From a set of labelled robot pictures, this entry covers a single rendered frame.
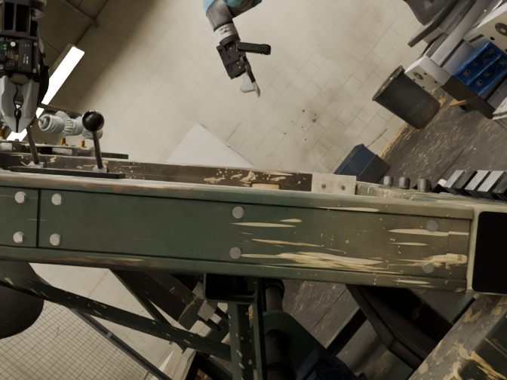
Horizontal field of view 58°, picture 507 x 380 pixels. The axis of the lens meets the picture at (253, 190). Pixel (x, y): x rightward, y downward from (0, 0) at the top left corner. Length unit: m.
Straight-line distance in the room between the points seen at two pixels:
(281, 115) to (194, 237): 5.91
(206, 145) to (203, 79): 1.70
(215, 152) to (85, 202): 4.50
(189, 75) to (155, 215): 6.08
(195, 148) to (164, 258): 4.55
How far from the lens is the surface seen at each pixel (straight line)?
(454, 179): 1.22
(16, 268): 2.14
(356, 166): 5.49
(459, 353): 0.70
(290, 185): 1.31
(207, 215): 0.59
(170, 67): 6.72
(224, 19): 1.60
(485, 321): 0.70
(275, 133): 6.45
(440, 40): 1.39
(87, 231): 0.63
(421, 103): 5.59
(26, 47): 0.83
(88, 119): 0.84
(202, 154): 5.12
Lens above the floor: 1.14
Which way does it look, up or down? 1 degrees down
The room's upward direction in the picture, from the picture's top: 52 degrees counter-clockwise
